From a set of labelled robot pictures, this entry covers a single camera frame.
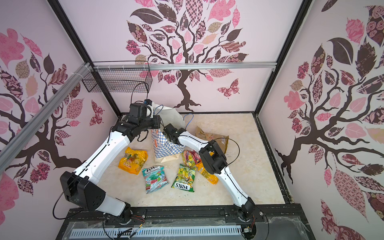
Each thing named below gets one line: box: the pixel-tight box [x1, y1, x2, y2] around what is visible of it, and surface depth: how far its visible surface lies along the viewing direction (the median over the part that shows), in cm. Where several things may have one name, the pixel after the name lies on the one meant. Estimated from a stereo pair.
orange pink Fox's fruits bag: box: [182, 149, 202, 167], surface depth 92 cm
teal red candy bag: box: [142, 165, 169, 194], surface depth 85 cm
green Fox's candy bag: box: [171, 163, 197, 193], surface depth 84 cm
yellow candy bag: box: [118, 147, 148, 175], surface depth 89 cm
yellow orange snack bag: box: [196, 161, 219, 185], surface depth 85 cm
